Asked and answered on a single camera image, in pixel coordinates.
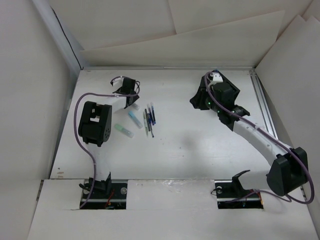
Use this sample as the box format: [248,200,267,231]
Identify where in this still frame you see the green grey pen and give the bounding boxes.
[144,108,155,138]

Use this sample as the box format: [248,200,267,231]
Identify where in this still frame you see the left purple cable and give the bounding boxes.
[73,76,141,210]

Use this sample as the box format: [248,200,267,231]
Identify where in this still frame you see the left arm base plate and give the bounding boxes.
[79,178,128,210]

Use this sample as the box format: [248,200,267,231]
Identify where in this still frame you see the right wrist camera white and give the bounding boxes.
[210,72,223,84]

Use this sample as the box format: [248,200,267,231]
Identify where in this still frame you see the green cap clear marker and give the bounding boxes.
[114,123,134,139]

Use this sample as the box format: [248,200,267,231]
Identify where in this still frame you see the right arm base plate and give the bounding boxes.
[211,180,264,210]

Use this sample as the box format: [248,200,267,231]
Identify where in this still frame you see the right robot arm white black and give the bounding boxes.
[190,70,310,197]

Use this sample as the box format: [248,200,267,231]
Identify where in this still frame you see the light blue cap marker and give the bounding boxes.
[128,111,143,129]

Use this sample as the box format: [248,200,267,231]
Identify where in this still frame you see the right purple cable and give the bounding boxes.
[204,71,315,205]

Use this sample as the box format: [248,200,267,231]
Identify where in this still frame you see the dark blue pen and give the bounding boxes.
[150,102,156,125]

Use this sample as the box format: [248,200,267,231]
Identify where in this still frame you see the purple cable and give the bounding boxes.
[204,71,315,205]
[73,76,141,210]

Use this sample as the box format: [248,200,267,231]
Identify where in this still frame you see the orange cap clear marker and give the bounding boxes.
[132,104,140,111]

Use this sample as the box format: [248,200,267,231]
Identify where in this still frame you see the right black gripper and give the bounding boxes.
[189,86,223,114]

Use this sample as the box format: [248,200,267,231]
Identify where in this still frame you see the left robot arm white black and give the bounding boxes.
[73,76,141,200]

